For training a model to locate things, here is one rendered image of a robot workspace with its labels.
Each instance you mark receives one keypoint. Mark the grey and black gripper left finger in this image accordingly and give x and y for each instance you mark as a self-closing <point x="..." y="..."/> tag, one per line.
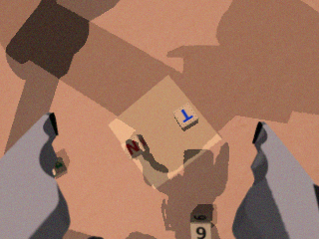
<point x="32" y="205"/>

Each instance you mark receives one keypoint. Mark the tan mat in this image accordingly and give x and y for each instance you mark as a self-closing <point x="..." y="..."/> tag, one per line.
<point x="171" y="147"/>

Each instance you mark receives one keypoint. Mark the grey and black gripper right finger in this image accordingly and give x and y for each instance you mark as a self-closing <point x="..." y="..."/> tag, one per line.
<point x="283" y="201"/>

